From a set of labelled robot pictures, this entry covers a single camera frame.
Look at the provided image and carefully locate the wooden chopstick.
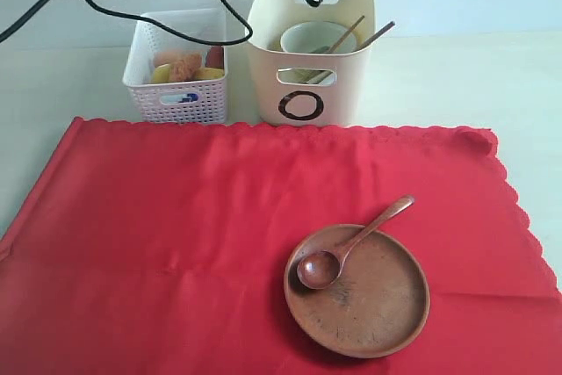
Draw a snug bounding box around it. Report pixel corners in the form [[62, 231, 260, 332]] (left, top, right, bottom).
[[298, 15, 365, 84], [309, 20, 396, 85]]

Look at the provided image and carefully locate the pale green ceramic bowl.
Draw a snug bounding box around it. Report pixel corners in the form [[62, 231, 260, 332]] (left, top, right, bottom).
[[277, 21, 348, 86]]

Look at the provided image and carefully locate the red sausage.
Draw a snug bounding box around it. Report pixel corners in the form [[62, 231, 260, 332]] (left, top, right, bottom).
[[205, 46, 224, 69]]

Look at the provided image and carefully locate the yellow cheese wedge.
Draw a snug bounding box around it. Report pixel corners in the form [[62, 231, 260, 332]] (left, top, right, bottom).
[[192, 67, 225, 81]]

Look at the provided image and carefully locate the breaded fried chicken piece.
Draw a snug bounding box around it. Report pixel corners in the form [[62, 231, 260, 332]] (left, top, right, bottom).
[[169, 53, 202, 83]]

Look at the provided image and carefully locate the brown egg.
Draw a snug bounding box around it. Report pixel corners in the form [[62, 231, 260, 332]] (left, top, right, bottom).
[[153, 50, 183, 68]]

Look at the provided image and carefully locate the blue white milk carton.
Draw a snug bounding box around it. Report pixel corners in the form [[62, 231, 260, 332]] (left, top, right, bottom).
[[161, 92, 199, 105]]

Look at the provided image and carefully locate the yellow lemon with sticker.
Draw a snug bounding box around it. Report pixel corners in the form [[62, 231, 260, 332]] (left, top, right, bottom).
[[150, 63, 172, 84]]

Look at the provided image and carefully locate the wooden spoon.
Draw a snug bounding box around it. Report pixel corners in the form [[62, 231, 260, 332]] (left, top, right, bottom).
[[297, 195, 415, 290]]

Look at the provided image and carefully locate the round wooden plate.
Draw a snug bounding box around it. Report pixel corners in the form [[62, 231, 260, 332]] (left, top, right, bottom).
[[284, 224, 430, 359]]

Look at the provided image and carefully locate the cream plastic bin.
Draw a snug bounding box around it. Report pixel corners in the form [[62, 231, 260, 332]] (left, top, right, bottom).
[[247, 0, 375, 126]]

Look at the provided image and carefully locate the white perforated plastic basket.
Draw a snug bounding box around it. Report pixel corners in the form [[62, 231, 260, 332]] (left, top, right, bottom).
[[122, 21, 228, 123]]

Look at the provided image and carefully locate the red scalloped tablecloth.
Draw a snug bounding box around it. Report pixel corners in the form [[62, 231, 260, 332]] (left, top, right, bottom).
[[1, 118, 561, 374]]

